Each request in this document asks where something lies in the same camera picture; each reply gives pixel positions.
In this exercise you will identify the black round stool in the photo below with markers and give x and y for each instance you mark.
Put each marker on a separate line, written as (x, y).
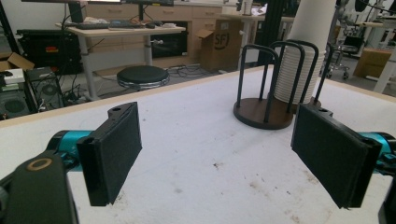
(142, 75)

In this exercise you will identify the stack of white paper cups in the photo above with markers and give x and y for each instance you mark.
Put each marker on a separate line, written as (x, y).
(295, 74)

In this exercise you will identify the black equipment case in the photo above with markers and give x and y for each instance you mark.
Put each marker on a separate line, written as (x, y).
(46, 51)

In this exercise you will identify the plain cardboard box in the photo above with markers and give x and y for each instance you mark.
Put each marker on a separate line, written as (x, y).
(372, 62)

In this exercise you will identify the black keyboard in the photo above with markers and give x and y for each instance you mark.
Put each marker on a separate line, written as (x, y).
(92, 25)

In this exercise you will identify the white table mat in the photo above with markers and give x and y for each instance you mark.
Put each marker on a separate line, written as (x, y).
(202, 140)

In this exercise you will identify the printed cardboard box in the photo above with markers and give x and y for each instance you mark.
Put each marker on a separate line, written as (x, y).
(221, 46)

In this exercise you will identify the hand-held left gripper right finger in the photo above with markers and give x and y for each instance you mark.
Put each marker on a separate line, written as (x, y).
(330, 155)

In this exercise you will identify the open cardboard box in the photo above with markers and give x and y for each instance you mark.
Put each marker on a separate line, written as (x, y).
(15, 62)

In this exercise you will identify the small white box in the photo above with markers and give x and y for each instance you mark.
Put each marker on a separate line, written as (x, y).
(15, 76)

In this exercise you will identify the black computer tower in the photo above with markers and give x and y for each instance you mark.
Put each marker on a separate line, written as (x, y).
(14, 105)
(45, 88)

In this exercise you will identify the light wooden desk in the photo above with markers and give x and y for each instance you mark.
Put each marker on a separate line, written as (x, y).
(124, 31)

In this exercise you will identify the black metal frame post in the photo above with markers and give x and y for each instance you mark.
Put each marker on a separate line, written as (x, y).
(274, 28)

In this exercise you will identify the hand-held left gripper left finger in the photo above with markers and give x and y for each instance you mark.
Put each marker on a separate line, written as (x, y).
(115, 155)

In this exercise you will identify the office chair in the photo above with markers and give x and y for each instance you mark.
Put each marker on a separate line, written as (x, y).
(344, 51)

